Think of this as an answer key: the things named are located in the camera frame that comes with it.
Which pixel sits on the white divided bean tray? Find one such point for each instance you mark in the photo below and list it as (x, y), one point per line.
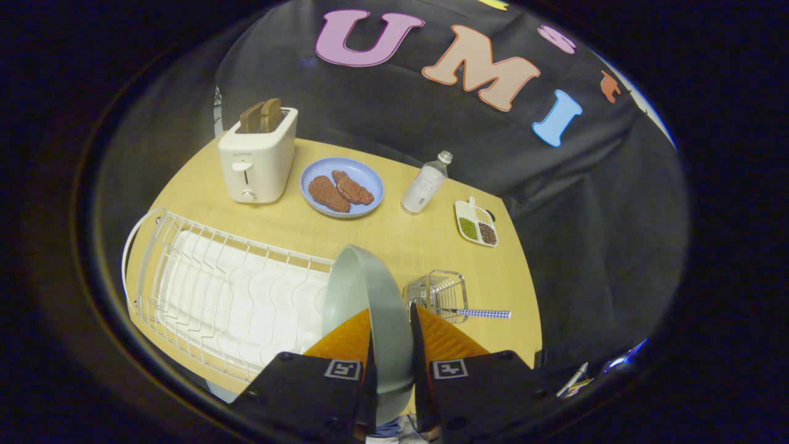
(476, 225)

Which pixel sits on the white toaster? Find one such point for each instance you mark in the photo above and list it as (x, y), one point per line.
(257, 163)

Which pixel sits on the blue plate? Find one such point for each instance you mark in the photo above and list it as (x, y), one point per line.
(363, 176)

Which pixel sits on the brown toast slice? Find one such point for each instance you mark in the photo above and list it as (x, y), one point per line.
(251, 117)
(271, 114)

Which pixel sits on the black backdrop cloth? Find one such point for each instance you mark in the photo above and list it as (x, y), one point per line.
(468, 135)

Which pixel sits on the clear plastic bottle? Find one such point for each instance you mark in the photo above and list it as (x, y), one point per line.
(424, 185)

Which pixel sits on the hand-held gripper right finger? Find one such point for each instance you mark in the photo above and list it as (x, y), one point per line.
(418, 364)

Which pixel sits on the pale green plate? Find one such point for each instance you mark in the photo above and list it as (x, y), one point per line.
(388, 320)

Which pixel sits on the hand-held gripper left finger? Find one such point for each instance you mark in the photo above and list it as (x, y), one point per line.
(370, 364)

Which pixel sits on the brown meat piece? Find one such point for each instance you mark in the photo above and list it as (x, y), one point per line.
(328, 193)
(352, 187)

